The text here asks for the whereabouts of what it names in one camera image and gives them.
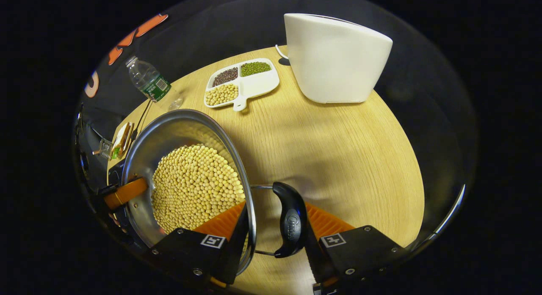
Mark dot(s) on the pile of dark red beans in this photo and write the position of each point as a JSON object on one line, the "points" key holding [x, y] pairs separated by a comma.
{"points": [[225, 76]]}

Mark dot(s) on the white toaster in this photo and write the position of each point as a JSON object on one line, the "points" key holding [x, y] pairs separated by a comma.
{"points": [[334, 62]]}

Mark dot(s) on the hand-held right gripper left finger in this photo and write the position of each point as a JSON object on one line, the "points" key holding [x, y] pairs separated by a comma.
{"points": [[233, 257]]}

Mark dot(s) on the clear plastic water bottle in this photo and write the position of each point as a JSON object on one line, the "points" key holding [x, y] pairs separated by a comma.
{"points": [[150, 83]]}

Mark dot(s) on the shiny metal frame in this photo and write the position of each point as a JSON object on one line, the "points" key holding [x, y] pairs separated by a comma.
{"points": [[455, 206]]}

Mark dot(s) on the black induction cooktop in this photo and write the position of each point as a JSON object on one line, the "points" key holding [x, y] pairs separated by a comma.
{"points": [[115, 173]]}

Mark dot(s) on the white divided plate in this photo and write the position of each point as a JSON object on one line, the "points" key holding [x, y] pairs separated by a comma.
{"points": [[258, 85]]}

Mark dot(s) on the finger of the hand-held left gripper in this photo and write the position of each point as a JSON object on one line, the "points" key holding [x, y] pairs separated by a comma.
{"points": [[127, 192]]}

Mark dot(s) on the sandwich with lettuce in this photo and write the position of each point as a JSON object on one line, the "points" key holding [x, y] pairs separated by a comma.
{"points": [[122, 140]]}

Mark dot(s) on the pile of green mung beans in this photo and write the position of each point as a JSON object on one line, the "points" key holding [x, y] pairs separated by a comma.
{"points": [[255, 68]]}

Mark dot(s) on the large pile of soybeans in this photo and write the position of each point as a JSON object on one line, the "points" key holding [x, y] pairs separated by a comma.
{"points": [[194, 185]]}

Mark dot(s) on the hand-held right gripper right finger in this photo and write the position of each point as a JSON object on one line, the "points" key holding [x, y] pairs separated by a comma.
{"points": [[317, 261]]}

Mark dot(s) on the small pile of soybeans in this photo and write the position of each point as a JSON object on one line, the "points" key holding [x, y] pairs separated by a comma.
{"points": [[222, 94]]}

